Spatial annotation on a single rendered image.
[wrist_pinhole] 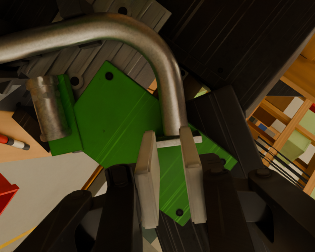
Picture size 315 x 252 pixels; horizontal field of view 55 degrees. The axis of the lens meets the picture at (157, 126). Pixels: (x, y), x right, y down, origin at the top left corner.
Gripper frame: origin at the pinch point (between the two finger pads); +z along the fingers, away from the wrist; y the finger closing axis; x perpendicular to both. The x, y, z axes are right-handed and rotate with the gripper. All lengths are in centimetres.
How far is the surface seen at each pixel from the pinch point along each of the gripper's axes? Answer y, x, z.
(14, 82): -20.5, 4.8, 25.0
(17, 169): -137, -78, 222
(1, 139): -33, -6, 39
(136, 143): -4.6, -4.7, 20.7
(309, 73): 48, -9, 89
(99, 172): -13.5, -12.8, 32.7
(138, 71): -8, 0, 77
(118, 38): -4.4, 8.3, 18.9
